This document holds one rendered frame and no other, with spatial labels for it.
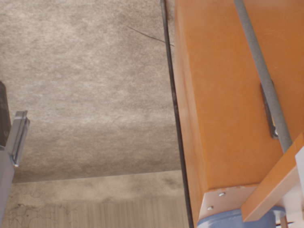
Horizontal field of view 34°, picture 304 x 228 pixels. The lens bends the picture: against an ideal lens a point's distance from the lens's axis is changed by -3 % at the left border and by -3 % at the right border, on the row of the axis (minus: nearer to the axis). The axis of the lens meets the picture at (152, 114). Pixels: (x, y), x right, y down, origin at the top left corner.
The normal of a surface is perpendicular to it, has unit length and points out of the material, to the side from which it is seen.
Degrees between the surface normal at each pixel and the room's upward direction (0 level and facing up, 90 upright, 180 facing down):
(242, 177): 90
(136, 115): 0
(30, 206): 90
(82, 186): 90
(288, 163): 90
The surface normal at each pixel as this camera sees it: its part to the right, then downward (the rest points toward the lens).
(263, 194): -0.99, 0.07
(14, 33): 0.11, 0.91
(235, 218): -0.33, -0.25
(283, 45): -0.04, -0.41
